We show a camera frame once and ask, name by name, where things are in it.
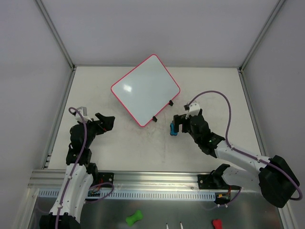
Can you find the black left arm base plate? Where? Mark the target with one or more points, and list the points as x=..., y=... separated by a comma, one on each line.
x=104, y=180

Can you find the green bone-shaped eraser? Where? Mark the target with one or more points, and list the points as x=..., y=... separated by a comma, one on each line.
x=132, y=219

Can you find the pink framed whiteboard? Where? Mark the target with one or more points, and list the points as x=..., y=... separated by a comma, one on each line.
x=146, y=89

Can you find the left aluminium frame post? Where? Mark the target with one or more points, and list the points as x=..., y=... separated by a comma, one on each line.
x=46, y=16

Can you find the aluminium mounting rail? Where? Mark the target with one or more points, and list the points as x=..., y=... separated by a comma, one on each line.
x=127, y=180

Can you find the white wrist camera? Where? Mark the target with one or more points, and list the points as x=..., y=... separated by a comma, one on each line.
x=81, y=115
x=192, y=110

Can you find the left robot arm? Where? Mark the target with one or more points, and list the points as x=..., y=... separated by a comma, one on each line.
x=81, y=175

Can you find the blue whiteboard eraser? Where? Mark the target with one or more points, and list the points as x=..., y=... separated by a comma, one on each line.
x=172, y=130

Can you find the white slotted cable duct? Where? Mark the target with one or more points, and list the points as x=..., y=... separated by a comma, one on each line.
x=138, y=195

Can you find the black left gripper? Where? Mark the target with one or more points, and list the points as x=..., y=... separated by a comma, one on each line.
x=99, y=123

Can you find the aluminium frame post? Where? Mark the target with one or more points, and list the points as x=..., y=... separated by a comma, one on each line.
x=46, y=16
x=266, y=26

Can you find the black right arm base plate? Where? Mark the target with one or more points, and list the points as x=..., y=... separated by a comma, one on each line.
x=211, y=181

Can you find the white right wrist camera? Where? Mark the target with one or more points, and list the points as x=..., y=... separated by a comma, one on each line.
x=192, y=110

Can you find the right aluminium frame post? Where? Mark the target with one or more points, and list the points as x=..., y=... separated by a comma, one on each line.
x=266, y=26

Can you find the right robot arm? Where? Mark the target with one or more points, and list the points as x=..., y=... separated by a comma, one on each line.
x=271, y=177

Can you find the red bone-shaped eraser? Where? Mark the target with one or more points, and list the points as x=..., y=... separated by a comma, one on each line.
x=217, y=224

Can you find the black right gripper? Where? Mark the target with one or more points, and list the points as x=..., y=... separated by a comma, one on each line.
x=184, y=124

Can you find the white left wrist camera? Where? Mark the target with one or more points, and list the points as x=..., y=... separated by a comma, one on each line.
x=81, y=115

